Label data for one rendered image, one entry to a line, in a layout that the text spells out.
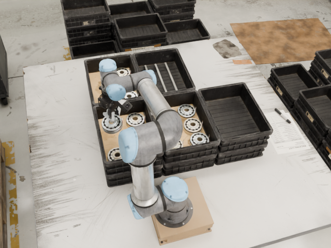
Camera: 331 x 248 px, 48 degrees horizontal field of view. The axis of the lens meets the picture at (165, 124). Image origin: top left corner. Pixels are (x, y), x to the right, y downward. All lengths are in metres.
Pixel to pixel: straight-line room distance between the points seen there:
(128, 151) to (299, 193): 1.15
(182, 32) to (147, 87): 2.06
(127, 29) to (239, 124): 1.59
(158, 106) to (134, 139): 0.21
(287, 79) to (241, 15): 1.46
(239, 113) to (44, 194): 1.17
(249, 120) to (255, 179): 0.34
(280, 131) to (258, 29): 2.25
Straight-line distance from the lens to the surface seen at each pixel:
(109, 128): 1.85
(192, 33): 3.53
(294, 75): 3.49
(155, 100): 1.43
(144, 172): 1.38
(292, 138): 2.35
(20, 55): 4.02
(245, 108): 2.24
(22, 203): 2.86
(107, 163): 1.79
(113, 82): 1.58
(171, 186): 1.61
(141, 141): 1.24
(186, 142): 2.00
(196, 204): 1.83
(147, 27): 3.38
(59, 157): 2.14
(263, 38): 4.31
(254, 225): 1.95
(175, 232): 1.77
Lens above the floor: 2.39
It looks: 49 degrees down
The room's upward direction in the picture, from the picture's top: 4 degrees clockwise
